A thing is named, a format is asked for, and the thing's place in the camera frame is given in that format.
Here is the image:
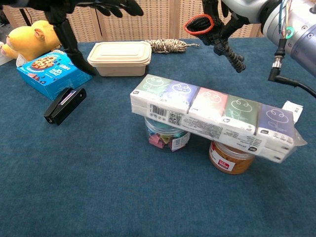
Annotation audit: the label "beige lidded food container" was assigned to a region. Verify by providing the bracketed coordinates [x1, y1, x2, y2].
[87, 41, 153, 77]

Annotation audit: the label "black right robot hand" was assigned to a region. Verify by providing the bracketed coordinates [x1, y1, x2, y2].
[201, 0, 250, 38]

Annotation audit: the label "multipack of pocket tissues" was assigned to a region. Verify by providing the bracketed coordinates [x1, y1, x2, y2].
[129, 74, 308, 164]

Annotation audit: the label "black stapler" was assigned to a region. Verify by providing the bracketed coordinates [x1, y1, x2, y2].
[43, 87, 87, 126]

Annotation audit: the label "yellow plush toy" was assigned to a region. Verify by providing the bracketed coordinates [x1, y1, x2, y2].
[0, 20, 64, 62]

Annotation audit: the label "wooden woven screen panel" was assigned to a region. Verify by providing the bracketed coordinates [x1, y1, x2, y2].
[0, 4, 102, 43]
[174, 0, 266, 40]
[95, 0, 177, 41]

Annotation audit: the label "black and white rope bundle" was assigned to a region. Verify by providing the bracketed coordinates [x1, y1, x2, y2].
[144, 39, 200, 54]

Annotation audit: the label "black pole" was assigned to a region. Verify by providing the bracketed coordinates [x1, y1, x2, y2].
[19, 7, 32, 27]

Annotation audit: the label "peanut butter jar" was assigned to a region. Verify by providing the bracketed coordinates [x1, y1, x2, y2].
[208, 140, 255, 175]

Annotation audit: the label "clear jar of binder clips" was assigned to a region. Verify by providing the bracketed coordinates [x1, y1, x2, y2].
[144, 116, 191, 153]

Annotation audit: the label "black and white knit glove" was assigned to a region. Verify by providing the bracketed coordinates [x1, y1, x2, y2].
[184, 13, 247, 73]

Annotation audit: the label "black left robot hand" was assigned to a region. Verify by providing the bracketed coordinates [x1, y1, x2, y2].
[14, 0, 144, 76]

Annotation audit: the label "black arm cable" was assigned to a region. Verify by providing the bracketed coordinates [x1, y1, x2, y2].
[268, 37, 316, 98]

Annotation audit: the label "blue cookie box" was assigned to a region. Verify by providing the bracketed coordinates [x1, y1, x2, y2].
[16, 50, 92, 101]

